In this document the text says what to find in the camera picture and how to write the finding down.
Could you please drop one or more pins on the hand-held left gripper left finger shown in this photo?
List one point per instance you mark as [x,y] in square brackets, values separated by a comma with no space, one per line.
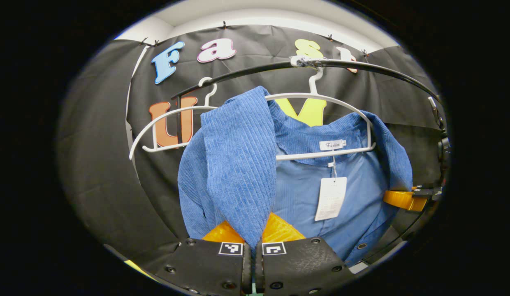
[205,263]

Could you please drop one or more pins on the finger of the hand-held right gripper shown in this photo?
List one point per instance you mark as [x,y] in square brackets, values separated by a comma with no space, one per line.
[399,199]

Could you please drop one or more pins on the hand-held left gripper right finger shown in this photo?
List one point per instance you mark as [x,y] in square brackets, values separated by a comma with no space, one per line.
[300,263]

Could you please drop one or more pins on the white hanger with taped hook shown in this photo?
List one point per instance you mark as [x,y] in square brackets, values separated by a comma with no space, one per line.
[316,95]

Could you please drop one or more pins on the black clothes rack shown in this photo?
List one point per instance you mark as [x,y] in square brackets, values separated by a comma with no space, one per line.
[337,63]

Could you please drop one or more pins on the white plastic hanger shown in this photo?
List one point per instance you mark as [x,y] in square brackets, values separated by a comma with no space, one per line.
[154,135]

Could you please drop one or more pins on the white tape wrap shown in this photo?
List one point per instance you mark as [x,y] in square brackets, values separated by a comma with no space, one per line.
[303,61]

